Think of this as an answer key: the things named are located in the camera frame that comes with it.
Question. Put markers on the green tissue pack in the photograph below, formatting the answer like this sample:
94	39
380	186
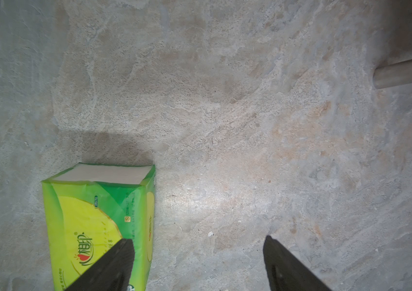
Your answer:
89	208

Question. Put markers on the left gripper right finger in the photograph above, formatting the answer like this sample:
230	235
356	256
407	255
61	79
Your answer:
285	272

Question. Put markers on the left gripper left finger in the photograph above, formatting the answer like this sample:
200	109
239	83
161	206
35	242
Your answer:
111	272

